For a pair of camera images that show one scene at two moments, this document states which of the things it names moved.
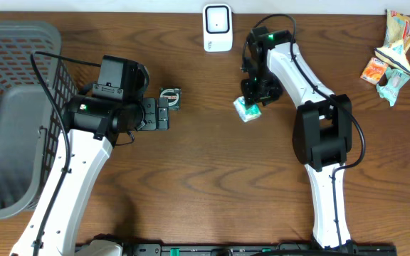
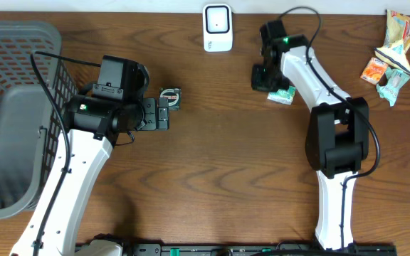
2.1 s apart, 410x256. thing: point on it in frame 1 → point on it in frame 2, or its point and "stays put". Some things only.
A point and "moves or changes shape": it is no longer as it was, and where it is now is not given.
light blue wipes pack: [391, 84] stays put
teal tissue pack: [247, 114] moves or changes shape
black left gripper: [161, 124] stays put
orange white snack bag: [400, 32] stays put
